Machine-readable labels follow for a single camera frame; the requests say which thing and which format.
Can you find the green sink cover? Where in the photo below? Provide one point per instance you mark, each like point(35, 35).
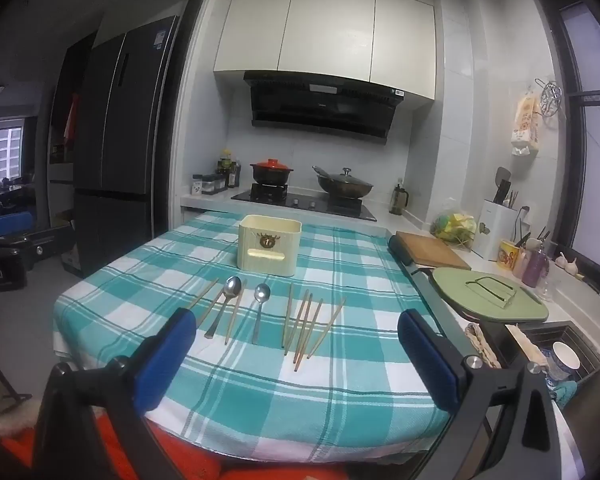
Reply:
point(460, 290)

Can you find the hanging metal trivet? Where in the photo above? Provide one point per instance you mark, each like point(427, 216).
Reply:
point(550, 97)

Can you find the white bowl in sink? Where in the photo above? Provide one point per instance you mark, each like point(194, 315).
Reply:
point(565, 360)

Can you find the wall socket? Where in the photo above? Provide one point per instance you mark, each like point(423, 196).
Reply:
point(525, 209)

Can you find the cream utensil holder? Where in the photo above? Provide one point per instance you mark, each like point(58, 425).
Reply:
point(269, 247)

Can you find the black lidded spice jars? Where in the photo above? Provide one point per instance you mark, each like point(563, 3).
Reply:
point(207, 184)

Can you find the red lidded clay pot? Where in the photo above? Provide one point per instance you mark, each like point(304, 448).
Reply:
point(271, 171)

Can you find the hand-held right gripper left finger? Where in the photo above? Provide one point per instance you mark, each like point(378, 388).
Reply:
point(165, 355)

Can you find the black spatula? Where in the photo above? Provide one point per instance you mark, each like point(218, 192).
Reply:
point(502, 180)

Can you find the garlic bulbs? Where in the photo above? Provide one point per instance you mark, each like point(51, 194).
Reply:
point(566, 262)

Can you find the plastic bag with yellow contents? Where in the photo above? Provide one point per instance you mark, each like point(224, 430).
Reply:
point(455, 227)

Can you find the large metal spoon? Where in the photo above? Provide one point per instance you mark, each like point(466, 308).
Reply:
point(232, 286)

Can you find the dark dining chairs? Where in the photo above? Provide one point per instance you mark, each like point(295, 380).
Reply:
point(7, 195)

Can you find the white wall cabinets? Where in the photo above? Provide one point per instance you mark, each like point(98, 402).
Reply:
point(330, 35)

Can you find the dark refrigerator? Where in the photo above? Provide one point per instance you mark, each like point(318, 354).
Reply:
point(125, 160)

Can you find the open shelf with red cloth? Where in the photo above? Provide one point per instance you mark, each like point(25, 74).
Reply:
point(70, 120)

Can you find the hanging printed bag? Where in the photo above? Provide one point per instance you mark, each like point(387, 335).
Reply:
point(526, 122)

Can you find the yellow printed cup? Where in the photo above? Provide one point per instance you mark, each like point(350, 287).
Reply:
point(509, 256)

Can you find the black sink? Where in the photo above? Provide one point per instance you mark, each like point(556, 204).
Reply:
point(580, 340)

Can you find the black range hood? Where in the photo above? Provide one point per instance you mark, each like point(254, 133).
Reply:
point(320, 110)

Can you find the black gas stove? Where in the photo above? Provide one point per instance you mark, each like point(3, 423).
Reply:
point(305, 202)

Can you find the wok with glass lid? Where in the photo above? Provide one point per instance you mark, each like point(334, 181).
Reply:
point(342, 182)

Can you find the glass pitcher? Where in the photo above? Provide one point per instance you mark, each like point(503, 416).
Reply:
point(398, 199)

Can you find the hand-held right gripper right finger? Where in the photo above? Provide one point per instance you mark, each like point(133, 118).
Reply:
point(430, 365)

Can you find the purple bottle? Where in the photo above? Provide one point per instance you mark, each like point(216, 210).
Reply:
point(534, 267)

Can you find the teal plaid tablecloth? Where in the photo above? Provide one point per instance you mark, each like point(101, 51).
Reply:
point(340, 260)

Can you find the black rolled mat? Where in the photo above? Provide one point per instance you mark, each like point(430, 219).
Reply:
point(399, 255)

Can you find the woven beige cloth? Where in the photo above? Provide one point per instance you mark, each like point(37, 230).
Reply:
point(480, 342)

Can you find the wooden cutting board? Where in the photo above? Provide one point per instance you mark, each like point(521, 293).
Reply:
point(430, 250)

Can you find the white knife block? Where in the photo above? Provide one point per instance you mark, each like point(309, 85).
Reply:
point(495, 232)

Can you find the small metal spoon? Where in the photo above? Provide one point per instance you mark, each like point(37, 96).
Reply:
point(262, 291)

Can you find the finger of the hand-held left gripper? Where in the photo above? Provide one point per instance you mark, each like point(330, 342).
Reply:
point(50, 242)
point(10, 224)

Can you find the person's orange clothing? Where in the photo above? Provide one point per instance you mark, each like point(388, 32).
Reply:
point(260, 467)

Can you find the condiment bottles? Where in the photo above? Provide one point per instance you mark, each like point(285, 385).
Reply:
point(227, 170)

